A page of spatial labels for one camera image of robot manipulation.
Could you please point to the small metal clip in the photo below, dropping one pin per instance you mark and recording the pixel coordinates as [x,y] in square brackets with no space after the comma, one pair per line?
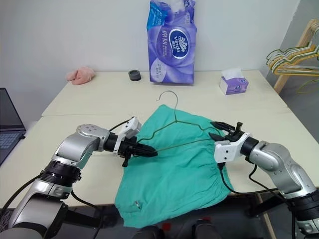
[137,204]

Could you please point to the wooden clothes rack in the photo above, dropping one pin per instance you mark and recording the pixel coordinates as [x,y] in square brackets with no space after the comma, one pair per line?
[302,37]

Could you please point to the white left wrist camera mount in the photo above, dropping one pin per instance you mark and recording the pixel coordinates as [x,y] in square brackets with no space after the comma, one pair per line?
[130,127]

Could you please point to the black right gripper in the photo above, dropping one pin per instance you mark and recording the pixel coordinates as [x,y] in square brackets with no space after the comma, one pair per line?
[233,134]

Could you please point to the green shorts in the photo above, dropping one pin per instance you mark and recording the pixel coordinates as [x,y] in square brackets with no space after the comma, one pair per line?
[169,179]

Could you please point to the black table bracket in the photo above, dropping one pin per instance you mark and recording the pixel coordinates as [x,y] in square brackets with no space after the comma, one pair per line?
[264,205]

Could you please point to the wooden table leg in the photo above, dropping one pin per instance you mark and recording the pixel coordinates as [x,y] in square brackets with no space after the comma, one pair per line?
[266,214]

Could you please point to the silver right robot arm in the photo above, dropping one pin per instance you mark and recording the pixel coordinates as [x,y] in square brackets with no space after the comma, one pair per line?
[281,161]

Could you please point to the black round tape roll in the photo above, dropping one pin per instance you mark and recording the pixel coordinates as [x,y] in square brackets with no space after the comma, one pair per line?
[134,75]

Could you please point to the pink fluffy cloth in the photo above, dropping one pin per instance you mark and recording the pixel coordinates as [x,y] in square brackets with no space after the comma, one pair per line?
[79,76]

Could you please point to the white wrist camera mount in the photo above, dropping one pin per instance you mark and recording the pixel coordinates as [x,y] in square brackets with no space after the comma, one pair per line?
[130,127]
[228,150]

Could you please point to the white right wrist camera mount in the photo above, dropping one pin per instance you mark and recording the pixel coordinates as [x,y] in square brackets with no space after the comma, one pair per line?
[228,150]

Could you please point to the purple tissue box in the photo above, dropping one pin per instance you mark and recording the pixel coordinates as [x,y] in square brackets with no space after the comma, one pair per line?
[235,85]

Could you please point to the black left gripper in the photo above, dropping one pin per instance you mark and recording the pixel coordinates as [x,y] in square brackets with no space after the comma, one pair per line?
[128,148]

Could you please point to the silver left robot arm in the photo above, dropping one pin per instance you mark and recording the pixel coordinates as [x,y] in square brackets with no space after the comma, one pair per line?
[74,149]

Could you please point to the dark laptop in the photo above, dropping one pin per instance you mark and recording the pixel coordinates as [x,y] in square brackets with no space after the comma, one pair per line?
[8,124]

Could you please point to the purple tissue multipack bag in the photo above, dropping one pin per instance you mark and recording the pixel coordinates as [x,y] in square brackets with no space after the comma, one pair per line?
[172,54]

